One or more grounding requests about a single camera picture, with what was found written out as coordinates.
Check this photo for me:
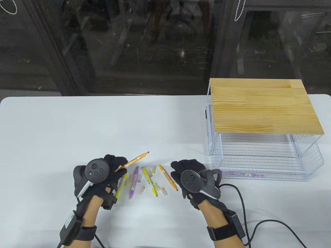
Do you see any purple double-ended highlighter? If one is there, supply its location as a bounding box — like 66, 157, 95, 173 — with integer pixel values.
129, 167, 140, 200
225, 171, 265, 179

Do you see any person's right hand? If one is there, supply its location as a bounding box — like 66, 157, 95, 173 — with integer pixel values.
171, 159, 230, 213

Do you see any person's left forearm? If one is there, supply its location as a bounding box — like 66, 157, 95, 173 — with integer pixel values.
62, 195, 104, 248

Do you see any black labelled wrist camera box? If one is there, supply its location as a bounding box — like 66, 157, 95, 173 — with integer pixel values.
59, 210, 83, 246

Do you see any white blind cord loop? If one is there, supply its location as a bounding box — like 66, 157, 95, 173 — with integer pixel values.
0, 0, 18, 14
234, 0, 246, 21

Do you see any yellow double-ended highlighter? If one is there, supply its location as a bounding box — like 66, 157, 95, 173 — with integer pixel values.
115, 173, 128, 199
143, 167, 157, 197

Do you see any person's left hand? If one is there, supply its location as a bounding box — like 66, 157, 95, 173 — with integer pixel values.
75, 154, 127, 211

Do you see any orange double-ended highlighter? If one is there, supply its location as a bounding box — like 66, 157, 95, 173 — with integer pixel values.
114, 151, 150, 172
159, 165, 179, 192

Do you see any black wrist strap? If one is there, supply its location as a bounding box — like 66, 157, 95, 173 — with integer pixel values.
78, 226, 97, 242
206, 224, 239, 241

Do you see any person's right forearm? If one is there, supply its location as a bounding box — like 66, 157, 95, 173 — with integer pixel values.
199, 199, 245, 248

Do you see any cluster of clear highlighter caps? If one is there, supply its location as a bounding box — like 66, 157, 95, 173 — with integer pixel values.
125, 165, 168, 197

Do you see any white wire drawer rack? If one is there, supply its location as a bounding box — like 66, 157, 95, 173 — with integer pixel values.
206, 79, 324, 182

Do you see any light wooden board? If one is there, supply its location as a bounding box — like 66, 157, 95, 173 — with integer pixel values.
209, 78, 325, 135

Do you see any black and white controller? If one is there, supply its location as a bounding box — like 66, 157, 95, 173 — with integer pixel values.
73, 159, 111, 198
180, 169, 222, 200

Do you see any dark window frame post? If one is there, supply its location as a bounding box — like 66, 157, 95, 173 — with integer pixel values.
22, 0, 96, 96
209, 0, 249, 79

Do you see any black cable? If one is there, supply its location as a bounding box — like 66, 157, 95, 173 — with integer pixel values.
57, 234, 105, 248
220, 184, 307, 248

